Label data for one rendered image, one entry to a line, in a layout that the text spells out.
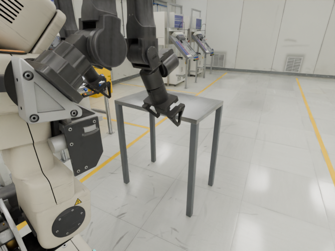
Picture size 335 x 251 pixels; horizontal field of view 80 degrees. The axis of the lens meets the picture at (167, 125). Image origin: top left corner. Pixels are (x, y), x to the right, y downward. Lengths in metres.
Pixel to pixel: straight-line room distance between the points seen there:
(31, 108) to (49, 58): 0.09
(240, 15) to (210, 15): 1.01
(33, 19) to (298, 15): 7.56
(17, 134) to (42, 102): 0.19
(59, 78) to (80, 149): 0.28
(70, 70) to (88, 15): 0.12
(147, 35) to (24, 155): 0.44
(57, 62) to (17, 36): 0.15
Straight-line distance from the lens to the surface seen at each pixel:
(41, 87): 0.42
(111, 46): 0.45
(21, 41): 0.56
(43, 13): 0.57
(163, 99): 0.61
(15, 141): 0.61
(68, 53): 0.44
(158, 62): 0.56
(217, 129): 1.64
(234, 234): 1.64
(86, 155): 0.64
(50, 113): 0.44
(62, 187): 0.68
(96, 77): 0.97
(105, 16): 0.45
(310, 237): 1.84
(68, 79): 0.42
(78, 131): 0.60
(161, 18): 5.36
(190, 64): 6.63
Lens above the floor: 1.26
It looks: 25 degrees down
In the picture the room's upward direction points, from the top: straight up
